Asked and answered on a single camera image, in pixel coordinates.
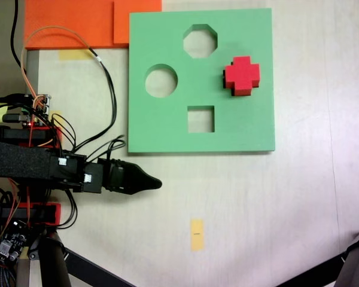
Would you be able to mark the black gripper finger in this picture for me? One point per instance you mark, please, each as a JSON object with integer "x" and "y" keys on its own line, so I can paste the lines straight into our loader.
{"x": 137, "y": 186}
{"x": 137, "y": 175}

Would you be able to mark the red cross columnar block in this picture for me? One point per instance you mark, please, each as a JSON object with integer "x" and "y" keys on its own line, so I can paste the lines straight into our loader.
{"x": 242, "y": 76}

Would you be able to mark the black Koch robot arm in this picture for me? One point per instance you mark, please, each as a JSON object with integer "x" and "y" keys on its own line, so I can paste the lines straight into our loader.
{"x": 18, "y": 160}

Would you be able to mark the orange flat block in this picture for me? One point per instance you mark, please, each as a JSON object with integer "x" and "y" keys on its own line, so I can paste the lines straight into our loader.
{"x": 68, "y": 21}

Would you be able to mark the green shape sorter board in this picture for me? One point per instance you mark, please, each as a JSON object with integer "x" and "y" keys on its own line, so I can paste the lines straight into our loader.
{"x": 167, "y": 134}

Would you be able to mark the red base clamp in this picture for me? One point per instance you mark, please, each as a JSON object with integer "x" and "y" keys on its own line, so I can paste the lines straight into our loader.
{"x": 52, "y": 213}

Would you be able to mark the yellow tape marker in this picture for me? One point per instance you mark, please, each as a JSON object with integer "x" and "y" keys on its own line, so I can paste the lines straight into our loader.
{"x": 197, "y": 236}

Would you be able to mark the black usb plug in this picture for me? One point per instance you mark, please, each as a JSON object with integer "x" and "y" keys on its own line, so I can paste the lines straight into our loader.
{"x": 13, "y": 117}

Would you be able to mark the black circuit board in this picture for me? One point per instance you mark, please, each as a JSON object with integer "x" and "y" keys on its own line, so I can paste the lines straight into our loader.
{"x": 10, "y": 242}

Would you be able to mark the yellow tape strip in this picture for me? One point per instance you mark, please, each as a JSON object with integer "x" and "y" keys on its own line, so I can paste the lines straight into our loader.
{"x": 71, "y": 55}

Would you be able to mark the grey tripod leg with clamp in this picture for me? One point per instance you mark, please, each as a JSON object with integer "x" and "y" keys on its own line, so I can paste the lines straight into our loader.
{"x": 356, "y": 257}

